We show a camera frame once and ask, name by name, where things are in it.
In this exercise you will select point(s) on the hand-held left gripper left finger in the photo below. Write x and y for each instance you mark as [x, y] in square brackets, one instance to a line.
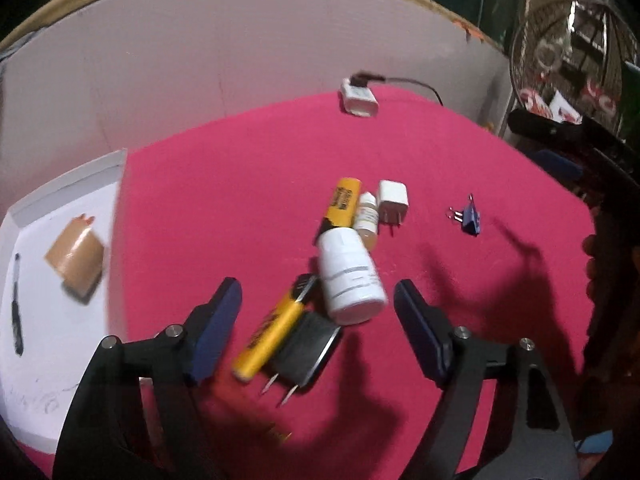
[220, 320]

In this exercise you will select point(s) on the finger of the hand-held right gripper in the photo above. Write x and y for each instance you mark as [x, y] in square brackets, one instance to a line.
[560, 164]

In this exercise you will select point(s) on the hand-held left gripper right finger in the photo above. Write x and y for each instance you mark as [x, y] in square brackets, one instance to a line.
[420, 330]

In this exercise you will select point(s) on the long yellow lighter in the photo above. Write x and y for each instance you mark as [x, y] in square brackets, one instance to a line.
[272, 337]

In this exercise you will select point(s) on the white pill bottle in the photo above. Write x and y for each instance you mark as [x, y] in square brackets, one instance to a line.
[350, 280]

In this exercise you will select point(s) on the black plug charger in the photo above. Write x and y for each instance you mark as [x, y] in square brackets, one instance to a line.
[305, 352]

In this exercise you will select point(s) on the blue binder clip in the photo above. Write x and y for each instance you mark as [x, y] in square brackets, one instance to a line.
[470, 219]

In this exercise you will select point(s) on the small dropper bottle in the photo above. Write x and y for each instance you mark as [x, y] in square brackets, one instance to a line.
[367, 220]

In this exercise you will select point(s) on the white plug charger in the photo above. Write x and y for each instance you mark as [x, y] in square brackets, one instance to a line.
[394, 200]

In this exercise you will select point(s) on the white cardboard tray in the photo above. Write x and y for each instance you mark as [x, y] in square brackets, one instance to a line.
[45, 340]

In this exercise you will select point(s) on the person's right hand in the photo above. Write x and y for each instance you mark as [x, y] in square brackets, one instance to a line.
[592, 270]

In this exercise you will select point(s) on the red white printed bag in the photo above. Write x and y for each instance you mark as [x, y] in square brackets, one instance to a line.
[562, 107]

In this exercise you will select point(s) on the short yellow black lighter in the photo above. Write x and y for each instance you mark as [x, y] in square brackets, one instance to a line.
[340, 205]

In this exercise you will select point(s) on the brown tape roll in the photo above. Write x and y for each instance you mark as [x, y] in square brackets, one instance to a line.
[75, 257]

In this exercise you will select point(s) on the black pen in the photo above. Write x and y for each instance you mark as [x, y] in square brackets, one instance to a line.
[16, 310]

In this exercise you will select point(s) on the light blue object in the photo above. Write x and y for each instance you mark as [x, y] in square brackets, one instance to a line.
[595, 445]

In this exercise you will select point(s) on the white foam board panel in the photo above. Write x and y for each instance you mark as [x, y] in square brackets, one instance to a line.
[200, 50]

